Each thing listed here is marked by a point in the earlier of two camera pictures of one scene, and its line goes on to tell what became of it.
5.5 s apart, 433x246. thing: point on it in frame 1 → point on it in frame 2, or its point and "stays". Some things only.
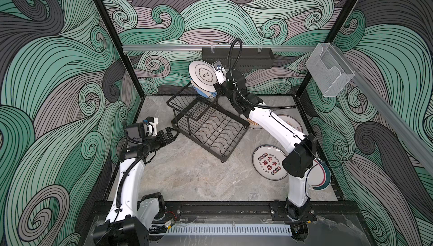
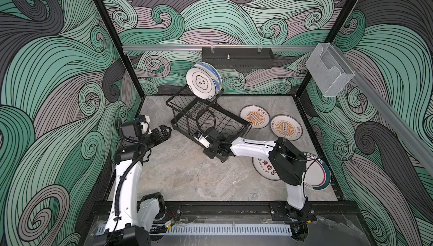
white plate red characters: (267, 161) stays
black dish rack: (211, 123) stays
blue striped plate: (203, 93) → (215, 74)
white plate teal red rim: (319, 175) stays
